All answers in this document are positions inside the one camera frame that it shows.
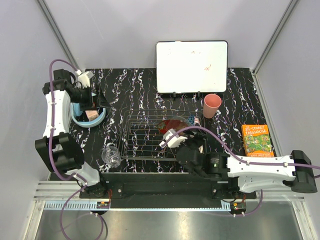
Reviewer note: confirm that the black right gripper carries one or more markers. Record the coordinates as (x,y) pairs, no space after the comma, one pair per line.
(199,138)

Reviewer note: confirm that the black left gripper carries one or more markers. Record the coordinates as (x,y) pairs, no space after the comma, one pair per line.
(88,105)

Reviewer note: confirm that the blue geometric patterned bowl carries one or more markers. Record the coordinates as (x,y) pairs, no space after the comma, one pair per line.
(193,121)

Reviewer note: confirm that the red floral plate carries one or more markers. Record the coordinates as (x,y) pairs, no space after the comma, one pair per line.
(175,124)

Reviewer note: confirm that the brown checkered patterned bowl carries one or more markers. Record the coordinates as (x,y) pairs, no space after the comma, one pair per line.
(201,149)

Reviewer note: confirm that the clear glass bowl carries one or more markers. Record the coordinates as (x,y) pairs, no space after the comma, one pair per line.
(180,118)

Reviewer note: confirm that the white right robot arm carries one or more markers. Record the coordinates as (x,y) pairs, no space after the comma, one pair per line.
(294,171)

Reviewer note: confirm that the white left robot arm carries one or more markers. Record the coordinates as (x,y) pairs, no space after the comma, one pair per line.
(68,96)

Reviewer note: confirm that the light blue headphones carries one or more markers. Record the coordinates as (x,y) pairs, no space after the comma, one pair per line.
(86,120)

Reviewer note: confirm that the orange treehouse book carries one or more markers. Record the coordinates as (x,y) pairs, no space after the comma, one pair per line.
(257,141)

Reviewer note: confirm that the clear faceted glass tumbler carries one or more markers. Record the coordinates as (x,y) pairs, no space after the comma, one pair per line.
(111,157)

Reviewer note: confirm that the pink plastic cup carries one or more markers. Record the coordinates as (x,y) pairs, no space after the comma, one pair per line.
(211,104)

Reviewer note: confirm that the white dry-erase board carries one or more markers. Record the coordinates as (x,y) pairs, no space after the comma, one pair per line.
(191,66)

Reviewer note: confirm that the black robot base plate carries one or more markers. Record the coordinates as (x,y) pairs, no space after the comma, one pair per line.
(169,191)

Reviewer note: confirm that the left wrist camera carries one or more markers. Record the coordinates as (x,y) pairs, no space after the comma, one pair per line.
(64,74)

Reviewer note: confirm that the black wire dish rack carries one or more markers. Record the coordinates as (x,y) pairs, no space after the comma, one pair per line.
(140,138)

